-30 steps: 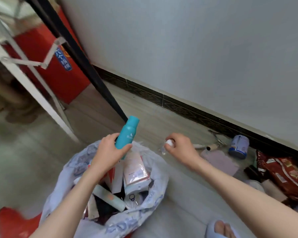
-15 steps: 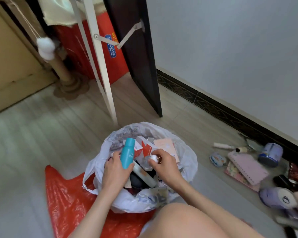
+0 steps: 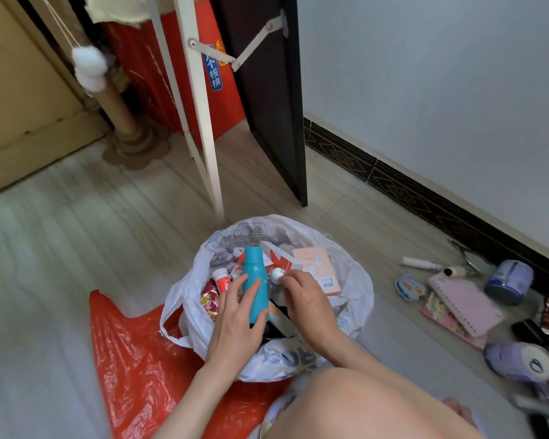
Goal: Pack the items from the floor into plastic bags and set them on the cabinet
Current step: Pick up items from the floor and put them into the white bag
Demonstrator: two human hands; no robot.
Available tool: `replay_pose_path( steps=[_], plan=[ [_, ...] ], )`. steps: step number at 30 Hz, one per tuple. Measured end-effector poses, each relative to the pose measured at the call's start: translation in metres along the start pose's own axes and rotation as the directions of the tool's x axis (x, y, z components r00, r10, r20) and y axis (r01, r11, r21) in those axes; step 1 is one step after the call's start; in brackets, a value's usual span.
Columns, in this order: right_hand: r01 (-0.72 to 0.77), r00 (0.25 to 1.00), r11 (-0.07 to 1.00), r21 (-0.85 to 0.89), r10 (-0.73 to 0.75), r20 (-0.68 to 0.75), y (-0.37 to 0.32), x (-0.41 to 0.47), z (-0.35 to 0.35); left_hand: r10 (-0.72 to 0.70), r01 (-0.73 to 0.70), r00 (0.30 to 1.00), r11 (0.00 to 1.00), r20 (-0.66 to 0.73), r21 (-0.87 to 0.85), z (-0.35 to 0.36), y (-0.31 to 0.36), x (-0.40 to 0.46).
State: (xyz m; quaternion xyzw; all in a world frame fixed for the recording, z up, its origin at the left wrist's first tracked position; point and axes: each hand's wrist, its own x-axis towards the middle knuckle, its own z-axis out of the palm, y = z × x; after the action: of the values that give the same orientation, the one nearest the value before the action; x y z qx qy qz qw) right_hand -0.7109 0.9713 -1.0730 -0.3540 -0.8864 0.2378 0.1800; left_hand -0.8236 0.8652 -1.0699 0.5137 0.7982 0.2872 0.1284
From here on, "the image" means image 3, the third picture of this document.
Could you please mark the red cardboard box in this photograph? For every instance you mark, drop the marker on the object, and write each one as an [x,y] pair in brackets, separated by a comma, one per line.
[146,77]

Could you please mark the blue cartoon small tin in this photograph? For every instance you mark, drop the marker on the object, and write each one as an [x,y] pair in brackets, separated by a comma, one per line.
[409,288]

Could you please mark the white metal folding stand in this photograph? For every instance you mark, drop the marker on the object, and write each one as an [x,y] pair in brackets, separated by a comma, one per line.
[196,86]

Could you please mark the black leaning board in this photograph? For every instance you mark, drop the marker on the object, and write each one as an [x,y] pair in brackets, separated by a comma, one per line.
[270,109]

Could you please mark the white printed plastic bag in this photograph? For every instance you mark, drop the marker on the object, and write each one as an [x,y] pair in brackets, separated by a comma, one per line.
[347,278]

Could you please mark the person's right foot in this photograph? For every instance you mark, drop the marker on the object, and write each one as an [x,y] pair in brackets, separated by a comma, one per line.
[457,409]

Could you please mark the lavender drink can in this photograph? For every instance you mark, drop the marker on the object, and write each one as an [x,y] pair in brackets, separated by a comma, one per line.
[512,361]

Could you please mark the small cream dark-tipped bottle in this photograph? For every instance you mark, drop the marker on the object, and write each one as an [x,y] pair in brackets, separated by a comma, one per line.
[455,271]

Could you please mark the beige wooden cabinet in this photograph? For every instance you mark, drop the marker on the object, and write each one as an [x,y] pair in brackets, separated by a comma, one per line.
[23,86]

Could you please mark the red pink packet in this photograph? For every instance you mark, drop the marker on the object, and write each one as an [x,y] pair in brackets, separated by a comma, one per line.
[444,320]

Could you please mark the teal bottle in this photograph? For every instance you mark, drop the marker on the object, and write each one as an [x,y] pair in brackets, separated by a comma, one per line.
[255,269]

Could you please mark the lavender left slipper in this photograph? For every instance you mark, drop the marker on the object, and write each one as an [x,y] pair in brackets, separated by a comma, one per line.
[274,406]

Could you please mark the lavender slipper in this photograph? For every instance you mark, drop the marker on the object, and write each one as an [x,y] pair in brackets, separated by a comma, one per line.
[274,406]
[481,427]

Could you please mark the pink spiral notebook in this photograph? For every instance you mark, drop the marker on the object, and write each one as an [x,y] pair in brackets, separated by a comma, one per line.
[466,304]

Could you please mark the person's left forearm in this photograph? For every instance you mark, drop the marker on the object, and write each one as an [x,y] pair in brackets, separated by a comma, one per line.
[192,406]

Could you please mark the peach pink box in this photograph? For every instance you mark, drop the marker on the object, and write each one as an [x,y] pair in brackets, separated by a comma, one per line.
[318,267]

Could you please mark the red tube white cap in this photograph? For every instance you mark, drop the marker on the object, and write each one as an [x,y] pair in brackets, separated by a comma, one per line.
[220,281]

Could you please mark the blue white can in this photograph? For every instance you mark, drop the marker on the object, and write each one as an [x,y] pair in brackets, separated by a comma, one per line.
[510,281]

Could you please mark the person's left hand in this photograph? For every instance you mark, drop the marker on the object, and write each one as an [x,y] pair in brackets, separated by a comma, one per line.
[235,333]

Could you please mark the person's right hand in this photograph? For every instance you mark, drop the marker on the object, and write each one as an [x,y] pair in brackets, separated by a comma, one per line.
[311,310]

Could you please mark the lavender right slipper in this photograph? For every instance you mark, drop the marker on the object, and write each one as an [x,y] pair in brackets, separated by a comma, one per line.
[481,427]

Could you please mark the brown bottle black cap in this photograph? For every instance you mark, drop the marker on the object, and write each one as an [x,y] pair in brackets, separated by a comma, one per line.
[530,333]

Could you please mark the red plastic bag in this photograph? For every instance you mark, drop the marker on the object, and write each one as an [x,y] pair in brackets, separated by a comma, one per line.
[132,361]

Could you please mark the cardboard cat scratching post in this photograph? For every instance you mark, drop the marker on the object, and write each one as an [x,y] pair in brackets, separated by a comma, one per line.
[119,109]

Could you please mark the long white box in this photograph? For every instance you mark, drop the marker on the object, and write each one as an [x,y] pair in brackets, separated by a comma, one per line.
[277,256]

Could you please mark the black slab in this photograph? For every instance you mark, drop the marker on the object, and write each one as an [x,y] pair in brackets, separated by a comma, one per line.
[540,427]

